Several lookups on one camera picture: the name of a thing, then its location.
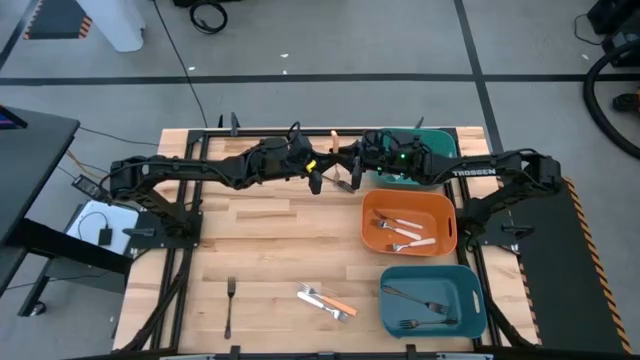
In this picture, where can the large hazard-striped black mat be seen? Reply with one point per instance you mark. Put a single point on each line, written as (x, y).
(560, 280)

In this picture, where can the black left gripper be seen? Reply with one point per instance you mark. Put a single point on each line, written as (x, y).
(315, 162)

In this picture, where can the black equipment case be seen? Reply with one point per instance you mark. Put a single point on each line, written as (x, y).
(620, 30)

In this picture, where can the black table frame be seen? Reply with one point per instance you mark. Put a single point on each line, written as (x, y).
(250, 132)

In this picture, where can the black power brick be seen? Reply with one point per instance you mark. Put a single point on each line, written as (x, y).
(90, 187)

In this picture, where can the small black adapter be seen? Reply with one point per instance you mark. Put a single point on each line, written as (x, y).
(105, 236)

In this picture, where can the white box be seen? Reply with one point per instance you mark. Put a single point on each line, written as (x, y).
(120, 220)

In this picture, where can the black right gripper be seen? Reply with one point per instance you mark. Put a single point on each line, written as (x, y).
(370, 162)

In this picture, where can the orange plastic bin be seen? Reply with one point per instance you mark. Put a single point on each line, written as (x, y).
(430, 210)

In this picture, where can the white pillar base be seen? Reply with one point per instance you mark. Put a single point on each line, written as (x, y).
(115, 22)

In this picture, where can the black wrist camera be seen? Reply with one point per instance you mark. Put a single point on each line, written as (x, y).
(301, 145)
(372, 142)

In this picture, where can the dark teal plastic bin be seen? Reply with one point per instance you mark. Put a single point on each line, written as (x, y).
(450, 285)

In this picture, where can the black desk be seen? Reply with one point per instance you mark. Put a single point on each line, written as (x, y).
(30, 165)

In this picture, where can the small hazard-striped black mat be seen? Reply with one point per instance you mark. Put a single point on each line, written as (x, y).
(55, 17)

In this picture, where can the dark laptop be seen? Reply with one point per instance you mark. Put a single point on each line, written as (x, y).
(10, 120)

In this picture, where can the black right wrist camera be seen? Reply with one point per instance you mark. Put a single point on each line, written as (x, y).
(372, 142)

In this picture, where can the black and orange device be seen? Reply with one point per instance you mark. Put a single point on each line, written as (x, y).
(627, 102)

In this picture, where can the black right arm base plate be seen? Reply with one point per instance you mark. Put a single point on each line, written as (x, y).
(515, 232)

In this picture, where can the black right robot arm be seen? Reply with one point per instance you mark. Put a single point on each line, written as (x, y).
(500, 162)

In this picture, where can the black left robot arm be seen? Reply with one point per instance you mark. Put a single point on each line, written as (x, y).
(200, 167)

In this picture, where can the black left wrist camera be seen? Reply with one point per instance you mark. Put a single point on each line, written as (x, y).
(301, 145)

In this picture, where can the green teal plastic bin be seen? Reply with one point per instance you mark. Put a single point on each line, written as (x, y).
(442, 145)

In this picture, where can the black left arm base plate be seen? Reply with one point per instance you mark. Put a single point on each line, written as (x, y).
(150, 232)

